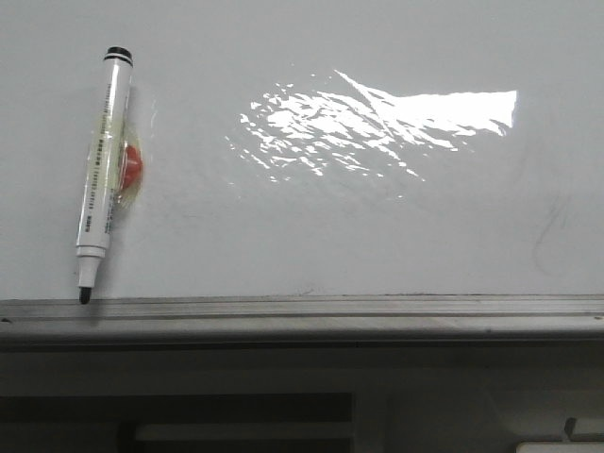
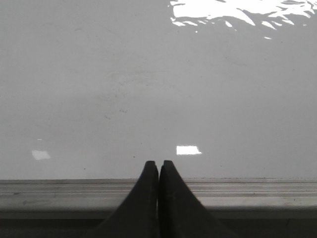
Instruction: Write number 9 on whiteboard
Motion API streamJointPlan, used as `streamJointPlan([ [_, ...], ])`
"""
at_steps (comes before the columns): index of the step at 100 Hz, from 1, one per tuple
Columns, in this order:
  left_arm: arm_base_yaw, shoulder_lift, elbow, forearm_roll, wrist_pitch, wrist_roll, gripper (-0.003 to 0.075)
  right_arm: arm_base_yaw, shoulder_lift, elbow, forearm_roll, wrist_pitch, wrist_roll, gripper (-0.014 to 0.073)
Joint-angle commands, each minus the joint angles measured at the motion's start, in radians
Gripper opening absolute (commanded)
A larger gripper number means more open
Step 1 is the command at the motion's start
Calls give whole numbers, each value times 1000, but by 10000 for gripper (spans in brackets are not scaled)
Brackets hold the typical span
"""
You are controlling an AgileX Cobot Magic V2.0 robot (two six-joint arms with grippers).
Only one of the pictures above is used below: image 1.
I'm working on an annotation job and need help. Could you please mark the red magnet taped to marker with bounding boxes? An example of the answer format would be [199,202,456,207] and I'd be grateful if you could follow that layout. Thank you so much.
[122,145,143,190]

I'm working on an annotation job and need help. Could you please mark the white whiteboard marker black tip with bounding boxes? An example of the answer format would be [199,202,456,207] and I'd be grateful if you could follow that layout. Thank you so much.
[75,46,133,305]

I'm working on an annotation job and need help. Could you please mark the white whiteboard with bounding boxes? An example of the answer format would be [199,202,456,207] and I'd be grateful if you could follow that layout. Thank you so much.
[1,1,603,300]

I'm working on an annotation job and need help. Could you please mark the aluminium whiteboard frame rail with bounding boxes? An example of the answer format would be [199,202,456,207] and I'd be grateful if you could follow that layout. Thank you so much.
[1,294,603,350]

